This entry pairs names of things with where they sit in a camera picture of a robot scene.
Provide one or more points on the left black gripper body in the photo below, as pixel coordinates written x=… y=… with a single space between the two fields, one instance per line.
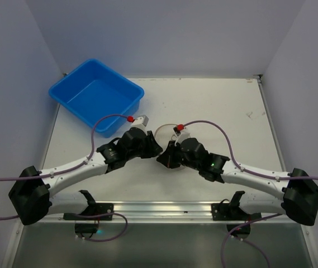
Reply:
x=150 y=143

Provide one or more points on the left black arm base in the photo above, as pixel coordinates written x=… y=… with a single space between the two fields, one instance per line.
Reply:
x=87 y=230

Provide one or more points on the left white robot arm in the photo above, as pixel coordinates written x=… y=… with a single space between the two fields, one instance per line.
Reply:
x=37 y=194

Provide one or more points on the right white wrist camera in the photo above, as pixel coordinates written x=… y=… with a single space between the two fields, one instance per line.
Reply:
x=180 y=134

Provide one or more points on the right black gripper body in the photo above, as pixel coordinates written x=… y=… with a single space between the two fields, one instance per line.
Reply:
x=171 y=152

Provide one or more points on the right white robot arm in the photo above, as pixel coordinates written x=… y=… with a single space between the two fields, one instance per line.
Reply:
x=291 y=194

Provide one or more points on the aluminium mounting rail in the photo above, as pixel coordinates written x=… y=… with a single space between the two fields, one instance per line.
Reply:
x=166 y=210

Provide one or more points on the round beige mesh laundry bag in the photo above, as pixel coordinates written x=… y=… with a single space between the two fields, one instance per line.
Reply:
x=165 y=137

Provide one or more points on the blue plastic bin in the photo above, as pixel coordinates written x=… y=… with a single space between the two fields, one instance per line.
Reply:
x=92 y=91

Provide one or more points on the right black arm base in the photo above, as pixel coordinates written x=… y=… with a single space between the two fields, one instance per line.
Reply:
x=230 y=211

